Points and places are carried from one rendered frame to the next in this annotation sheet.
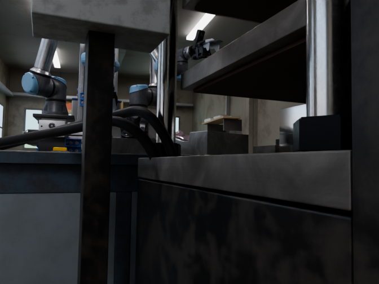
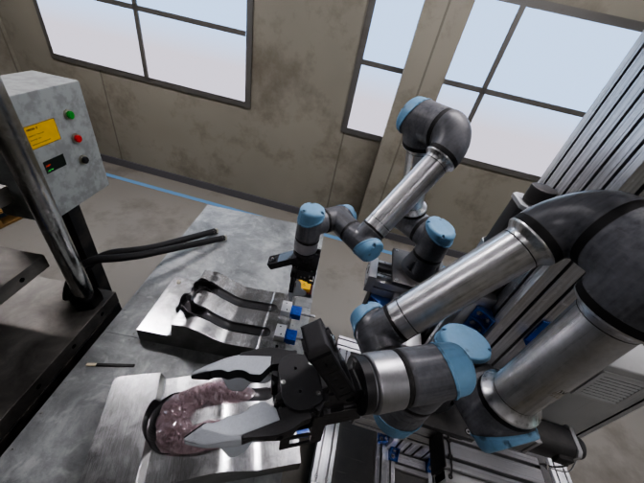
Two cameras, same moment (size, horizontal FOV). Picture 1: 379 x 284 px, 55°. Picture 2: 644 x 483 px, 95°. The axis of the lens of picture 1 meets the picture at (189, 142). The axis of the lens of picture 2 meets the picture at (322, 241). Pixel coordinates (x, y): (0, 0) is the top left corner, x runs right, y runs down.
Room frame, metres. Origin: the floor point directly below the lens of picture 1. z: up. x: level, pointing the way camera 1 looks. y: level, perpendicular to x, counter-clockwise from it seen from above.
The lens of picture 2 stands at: (2.08, -0.24, 1.81)
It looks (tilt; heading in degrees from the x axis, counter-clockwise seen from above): 38 degrees down; 110
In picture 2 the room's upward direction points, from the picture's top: 13 degrees clockwise
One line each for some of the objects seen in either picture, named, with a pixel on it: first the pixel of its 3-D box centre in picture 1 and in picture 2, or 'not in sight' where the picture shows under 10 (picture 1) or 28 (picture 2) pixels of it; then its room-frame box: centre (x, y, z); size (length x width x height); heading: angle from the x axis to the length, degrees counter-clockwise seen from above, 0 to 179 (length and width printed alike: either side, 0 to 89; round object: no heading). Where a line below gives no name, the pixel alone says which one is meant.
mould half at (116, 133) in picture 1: (124, 140); (223, 312); (1.58, 0.28, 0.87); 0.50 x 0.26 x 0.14; 22
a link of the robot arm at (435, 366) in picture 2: (181, 55); (427, 373); (2.18, 0.05, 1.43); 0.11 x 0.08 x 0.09; 42
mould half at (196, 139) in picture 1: (192, 146); (206, 423); (1.79, -0.02, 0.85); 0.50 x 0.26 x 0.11; 39
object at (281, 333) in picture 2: not in sight; (292, 337); (1.85, 0.33, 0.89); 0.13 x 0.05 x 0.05; 22
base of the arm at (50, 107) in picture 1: (55, 108); (424, 261); (2.15, 0.81, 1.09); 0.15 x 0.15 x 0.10
